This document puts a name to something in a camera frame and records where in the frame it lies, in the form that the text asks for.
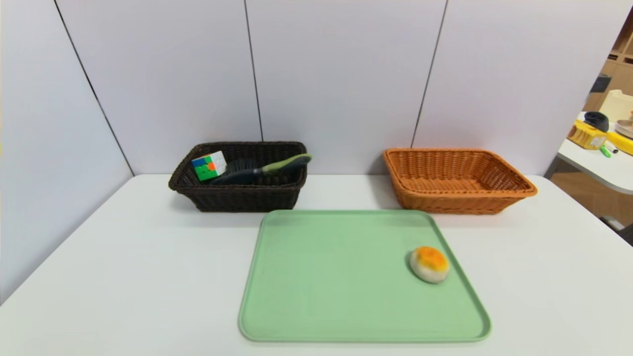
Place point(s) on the light green plastic tray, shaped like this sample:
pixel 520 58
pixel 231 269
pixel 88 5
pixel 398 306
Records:
pixel 321 296

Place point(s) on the cream plastic container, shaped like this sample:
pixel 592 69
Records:
pixel 618 104

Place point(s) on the beige bowl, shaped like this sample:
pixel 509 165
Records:
pixel 626 129

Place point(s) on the colourful puzzle cube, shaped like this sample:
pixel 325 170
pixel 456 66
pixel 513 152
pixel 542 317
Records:
pixel 209 166

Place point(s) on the yellow cardboard box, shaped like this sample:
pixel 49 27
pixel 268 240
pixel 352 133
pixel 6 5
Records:
pixel 586 135

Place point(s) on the green marker pen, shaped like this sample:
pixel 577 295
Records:
pixel 605 151

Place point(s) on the black and white pen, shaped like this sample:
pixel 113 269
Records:
pixel 612 147

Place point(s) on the white side table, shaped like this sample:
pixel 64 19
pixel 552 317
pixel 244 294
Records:
pixel 603 170

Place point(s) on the wooden shelving unit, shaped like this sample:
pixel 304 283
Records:
pixel 622 69

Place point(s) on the black tape roll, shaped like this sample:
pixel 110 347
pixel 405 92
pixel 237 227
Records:
pixel 596 120

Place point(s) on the orange wicker basket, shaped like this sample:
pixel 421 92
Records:
pixel 455 202

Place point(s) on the dark brown wicker basket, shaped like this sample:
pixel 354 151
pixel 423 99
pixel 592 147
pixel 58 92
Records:
pixel 237 198

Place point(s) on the white bun with orange top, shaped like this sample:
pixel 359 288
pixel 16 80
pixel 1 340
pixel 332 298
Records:
pixel 430 264

